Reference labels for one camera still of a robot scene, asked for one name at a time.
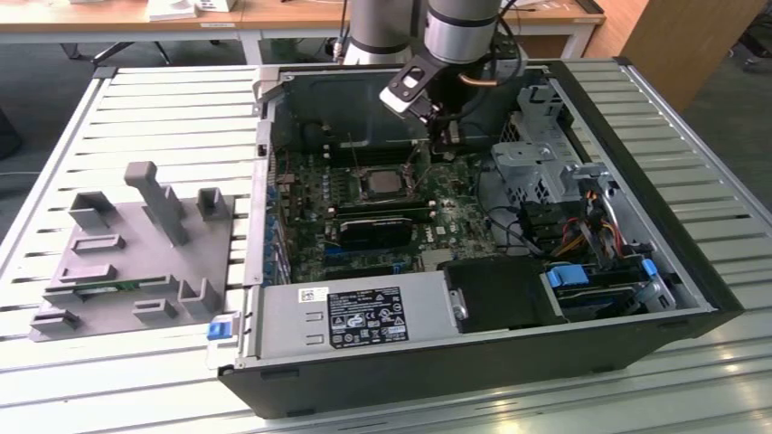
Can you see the black RAM slot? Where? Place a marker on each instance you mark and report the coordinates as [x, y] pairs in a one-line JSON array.
[[386, 152], [386, 215], [386, 210], [422, 219], [386, 206], [392, 147], [380, 157]]

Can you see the green RAM stick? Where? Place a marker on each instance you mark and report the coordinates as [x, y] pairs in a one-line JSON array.
[[130, 285]]

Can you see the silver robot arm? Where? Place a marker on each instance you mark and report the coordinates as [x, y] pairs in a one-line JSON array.
[[459, 36]]

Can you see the silver CPU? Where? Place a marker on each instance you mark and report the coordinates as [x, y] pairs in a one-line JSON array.
[[384, 182]]

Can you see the black drive bay box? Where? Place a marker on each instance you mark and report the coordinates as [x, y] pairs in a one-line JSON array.
[[500, 294]]

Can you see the wooden cabinet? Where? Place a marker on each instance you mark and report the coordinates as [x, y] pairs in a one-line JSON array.
[[682, 45]]

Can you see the green motherboard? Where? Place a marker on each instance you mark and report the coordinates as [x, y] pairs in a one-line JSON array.
[[462, 221]]

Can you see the white box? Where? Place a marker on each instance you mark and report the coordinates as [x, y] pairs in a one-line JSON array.
[[175, 11]]

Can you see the black and silver PC case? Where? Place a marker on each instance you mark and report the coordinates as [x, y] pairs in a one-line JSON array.
[[422, 389]]

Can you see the black round bin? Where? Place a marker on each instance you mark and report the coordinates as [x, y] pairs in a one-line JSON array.
[[8, 135]]

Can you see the black expansion slot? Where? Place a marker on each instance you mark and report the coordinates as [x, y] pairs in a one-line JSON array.
[[356, 272]]

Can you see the grey power supply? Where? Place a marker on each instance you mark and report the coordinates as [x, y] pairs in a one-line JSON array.
[[283, 321]]

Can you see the blue case latch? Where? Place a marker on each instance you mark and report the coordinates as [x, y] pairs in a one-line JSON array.
[[219, 330]]

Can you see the blue expansion slot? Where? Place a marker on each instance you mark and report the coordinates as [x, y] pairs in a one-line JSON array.
[[332, 248]]

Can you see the silver drive cage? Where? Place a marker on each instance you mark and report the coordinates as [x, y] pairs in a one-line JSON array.
[[531, 178]]

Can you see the blue bay clip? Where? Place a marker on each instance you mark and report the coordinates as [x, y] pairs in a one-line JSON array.
[[650, 267]]

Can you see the silver chipset heatsink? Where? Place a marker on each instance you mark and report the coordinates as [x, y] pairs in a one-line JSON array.
[[435, 259]]

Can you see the CPU socket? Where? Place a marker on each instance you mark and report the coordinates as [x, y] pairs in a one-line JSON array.
[[363, 181]]

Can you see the black office chair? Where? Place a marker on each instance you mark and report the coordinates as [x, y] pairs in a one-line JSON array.
[[756, 43]]

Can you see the black graphics card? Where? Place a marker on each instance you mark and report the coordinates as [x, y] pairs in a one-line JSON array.
[[376, 234]]

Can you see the grey parts rack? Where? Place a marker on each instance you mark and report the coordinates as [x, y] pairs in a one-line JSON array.
[[144, 271]]

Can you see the blue disk carrier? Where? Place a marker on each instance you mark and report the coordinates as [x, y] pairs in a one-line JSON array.
[[567, 276]]

